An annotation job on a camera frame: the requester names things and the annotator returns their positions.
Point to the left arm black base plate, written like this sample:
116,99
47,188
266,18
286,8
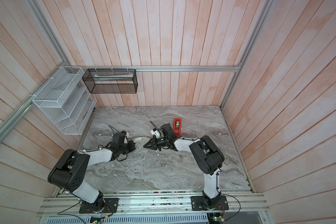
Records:
102,205

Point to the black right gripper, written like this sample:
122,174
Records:
154,143

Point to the white wire mesh shelf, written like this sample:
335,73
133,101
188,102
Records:
66,104

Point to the red tape dispenser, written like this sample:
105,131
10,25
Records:
177,130

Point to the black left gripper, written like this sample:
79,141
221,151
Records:
132,144

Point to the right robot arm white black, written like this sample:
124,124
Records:
208,156

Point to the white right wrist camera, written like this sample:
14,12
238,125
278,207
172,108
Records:
155,132

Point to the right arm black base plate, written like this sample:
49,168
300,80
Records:
204,203

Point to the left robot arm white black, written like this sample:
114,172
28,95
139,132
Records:
69,172

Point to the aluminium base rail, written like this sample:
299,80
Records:
157,202

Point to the black mesh wall basket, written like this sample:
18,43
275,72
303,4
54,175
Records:
111,81

